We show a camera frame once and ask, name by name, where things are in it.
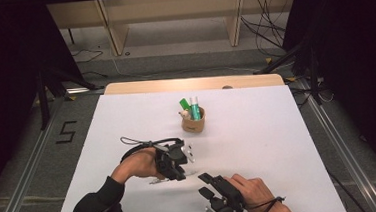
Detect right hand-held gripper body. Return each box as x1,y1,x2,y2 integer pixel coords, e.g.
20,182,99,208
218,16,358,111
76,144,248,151
201,173,249,212

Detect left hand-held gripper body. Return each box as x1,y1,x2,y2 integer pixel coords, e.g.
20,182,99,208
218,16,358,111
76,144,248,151
152,137,197,183

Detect clear ballpoint pen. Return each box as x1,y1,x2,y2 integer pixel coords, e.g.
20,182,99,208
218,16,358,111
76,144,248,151
148,170,199,185

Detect tan pen holder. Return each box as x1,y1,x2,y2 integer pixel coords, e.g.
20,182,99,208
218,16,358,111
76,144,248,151
179,106,208,135

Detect green and white glue stick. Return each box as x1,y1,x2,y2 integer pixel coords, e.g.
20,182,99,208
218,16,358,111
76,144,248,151
189,95,202,122

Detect green highlighter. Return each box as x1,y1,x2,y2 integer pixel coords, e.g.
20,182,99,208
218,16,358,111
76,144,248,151
178,97,192,113

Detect person's right hand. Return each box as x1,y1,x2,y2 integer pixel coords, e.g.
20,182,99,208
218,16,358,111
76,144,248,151
223,170,282,212

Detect person's left hand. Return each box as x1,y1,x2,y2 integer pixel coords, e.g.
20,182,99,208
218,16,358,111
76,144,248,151
109,146,167,186

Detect small cream rounded object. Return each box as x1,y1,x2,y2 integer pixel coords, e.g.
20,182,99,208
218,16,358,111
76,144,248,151
178,109,192,122

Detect wooden table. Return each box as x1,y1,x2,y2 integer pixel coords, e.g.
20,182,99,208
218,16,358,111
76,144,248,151
103,70,286,99

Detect black tripod stand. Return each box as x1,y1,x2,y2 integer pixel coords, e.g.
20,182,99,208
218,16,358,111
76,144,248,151
251,38,324,111
34,63,103,131

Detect wooden shelf unit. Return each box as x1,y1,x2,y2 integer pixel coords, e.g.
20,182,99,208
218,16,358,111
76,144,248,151
46,0,303,61

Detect black curtain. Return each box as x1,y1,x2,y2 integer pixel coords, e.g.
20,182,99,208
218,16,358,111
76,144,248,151
0,0,94,205
280,0,376,200

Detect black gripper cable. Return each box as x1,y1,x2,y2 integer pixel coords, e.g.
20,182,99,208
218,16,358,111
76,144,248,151
245,195,288,212
119,131,186,164

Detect aluminium floor rail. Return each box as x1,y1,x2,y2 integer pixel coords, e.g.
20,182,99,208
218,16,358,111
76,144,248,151
293,72,376,212
0,93,75,212

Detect black floor cable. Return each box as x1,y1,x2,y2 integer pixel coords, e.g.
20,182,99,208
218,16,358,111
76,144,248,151
71,47,105,64

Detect bundle of black cables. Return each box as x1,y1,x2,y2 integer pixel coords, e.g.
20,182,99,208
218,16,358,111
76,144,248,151
238,0,290,52

